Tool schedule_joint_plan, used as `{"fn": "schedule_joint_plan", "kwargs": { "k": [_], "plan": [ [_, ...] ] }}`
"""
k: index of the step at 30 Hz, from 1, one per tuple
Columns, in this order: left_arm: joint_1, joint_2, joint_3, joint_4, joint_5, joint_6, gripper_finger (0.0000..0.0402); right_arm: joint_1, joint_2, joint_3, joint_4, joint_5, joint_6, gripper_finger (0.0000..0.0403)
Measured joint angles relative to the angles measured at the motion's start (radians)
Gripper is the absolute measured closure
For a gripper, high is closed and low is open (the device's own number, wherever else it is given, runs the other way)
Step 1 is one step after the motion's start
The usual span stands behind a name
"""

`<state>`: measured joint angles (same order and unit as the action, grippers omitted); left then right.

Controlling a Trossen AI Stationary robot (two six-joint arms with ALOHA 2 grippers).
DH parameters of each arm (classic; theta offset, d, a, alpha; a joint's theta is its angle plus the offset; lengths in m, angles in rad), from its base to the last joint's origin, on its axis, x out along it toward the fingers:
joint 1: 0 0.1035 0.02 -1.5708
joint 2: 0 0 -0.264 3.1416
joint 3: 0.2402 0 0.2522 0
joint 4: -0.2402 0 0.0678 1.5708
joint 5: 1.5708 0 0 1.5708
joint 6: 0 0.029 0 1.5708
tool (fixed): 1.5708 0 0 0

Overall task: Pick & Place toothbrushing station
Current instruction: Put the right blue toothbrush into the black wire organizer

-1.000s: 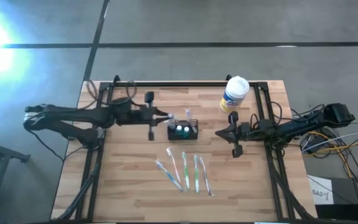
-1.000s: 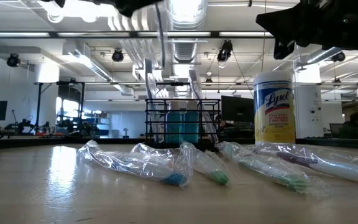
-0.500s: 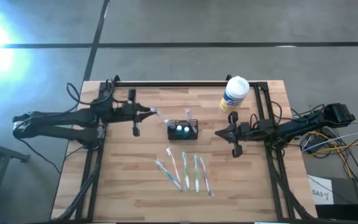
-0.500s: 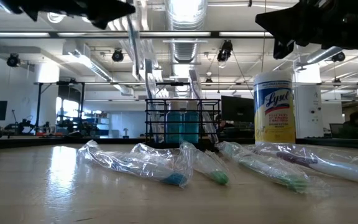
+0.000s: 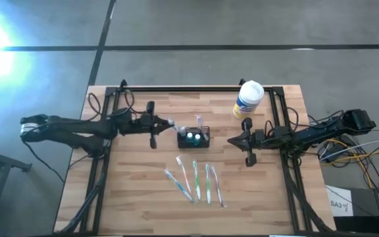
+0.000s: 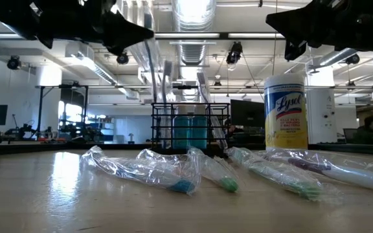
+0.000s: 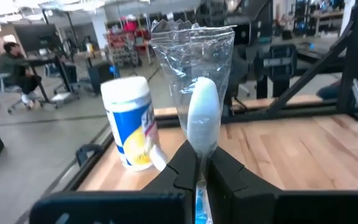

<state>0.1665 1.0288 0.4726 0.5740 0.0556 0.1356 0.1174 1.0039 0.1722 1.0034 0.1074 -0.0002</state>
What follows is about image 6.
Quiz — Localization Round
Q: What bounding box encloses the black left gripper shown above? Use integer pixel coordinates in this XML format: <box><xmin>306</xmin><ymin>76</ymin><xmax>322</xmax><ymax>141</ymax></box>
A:
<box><xmin>27</xmin><ymin>0</ymin><xmax>155</xmax><ymax>55</ymax></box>

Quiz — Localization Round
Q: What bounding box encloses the Lysol wipes canister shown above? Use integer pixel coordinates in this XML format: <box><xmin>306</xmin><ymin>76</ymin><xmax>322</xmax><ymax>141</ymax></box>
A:
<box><xmin>263</xmin><ymin>73</ymin><xmax>309</xmax><ymax>150</ymax></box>

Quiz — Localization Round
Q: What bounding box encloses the black background stand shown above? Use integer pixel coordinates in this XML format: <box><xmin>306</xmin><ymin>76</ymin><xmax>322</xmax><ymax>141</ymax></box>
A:
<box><xmin>34</xmin><ymin>84</ymin><xmax>90</xmax><ymax>140</ymax></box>

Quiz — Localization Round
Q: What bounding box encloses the blue mouthwash bottle white cap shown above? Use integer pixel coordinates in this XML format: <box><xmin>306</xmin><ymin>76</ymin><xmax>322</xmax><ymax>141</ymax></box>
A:
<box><xmin>191</xmin><ymin>105</ymin><xmax>209</xmax><ymax>150</ymax></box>
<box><xmin>172</xmin><ymin>105</ymin><xmax>192</xmax><ymax>150</ymax></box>

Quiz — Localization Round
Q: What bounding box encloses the white pillar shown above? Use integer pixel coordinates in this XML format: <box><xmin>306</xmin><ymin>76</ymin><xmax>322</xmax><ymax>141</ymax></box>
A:
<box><xmin>306</xmin><ymin>66</ymin><xmax>337</xmax><ymax>145</ymax></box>

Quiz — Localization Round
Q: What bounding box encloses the black wire caddy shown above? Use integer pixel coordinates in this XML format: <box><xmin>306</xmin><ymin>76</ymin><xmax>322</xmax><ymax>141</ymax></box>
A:
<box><xmin>150</xmin><ymin>102</ymin><xmax>231</xmax><ymax>156</ymax></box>

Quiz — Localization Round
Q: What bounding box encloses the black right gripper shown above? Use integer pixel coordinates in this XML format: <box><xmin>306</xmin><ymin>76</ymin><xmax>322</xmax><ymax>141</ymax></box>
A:
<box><xmin>266</xmin><ymin>0</ymin><xmax>373</xmax><ymax>64</ymax></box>

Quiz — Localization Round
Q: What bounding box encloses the black hanging camera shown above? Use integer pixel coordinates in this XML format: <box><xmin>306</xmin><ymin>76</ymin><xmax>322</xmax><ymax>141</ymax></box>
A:
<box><xmin>225</xmin><ymin>41</ymin><xmax>243</xmax><ymax>65</ymax></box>
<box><xmin>345</xmin><ymin>53</ymin><xmax>361</xmax><ymax>65</ymax></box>
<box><xmin>116</xmin><ymin>51</ymin><xmax>130</xmax><ymax>65</ymax></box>
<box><xmin>6</xmin><ymin>55</ymin><xmax>22</xmax><ymax>71</ymax></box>

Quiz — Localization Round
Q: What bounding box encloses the black computer monitor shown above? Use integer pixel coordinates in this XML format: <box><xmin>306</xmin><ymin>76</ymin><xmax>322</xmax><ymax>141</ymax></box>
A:
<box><xmin>230</xmin><ymin>99</ymin><xmax>266</xmax><ymax>129</ymax></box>

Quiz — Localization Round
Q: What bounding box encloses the green toothbrush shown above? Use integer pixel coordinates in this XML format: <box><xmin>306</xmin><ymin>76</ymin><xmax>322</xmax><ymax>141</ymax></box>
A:
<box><xmin>225</xmin><ymin>147</ymin><xmax>343</xmax><ymax>203</ymax></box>
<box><xmin>188</xmin><ymin>147</ymin><xmax>240</xmax><ymax>194</ymax></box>

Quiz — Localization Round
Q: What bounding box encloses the silver ceiling duct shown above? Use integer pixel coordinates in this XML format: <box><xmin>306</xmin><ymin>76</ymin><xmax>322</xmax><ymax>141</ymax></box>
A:
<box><xmin>172</xmin><ymin>0</ymin><xmax>217</xmax><ymax>65</ymax></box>

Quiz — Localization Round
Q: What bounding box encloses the purple toothbrush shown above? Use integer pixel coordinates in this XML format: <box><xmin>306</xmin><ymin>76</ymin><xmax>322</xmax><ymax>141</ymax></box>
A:
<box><xmin>259</xmin><ymin>148</ymin><xmax>373</xmax><ymax>195</ymax></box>

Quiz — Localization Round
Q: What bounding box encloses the person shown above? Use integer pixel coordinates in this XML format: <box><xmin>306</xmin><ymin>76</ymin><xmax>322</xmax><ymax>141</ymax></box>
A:
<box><xmin>356</xmin><ymin>115</ymin><xmax>373</xmax><ymax>145</ymax></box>

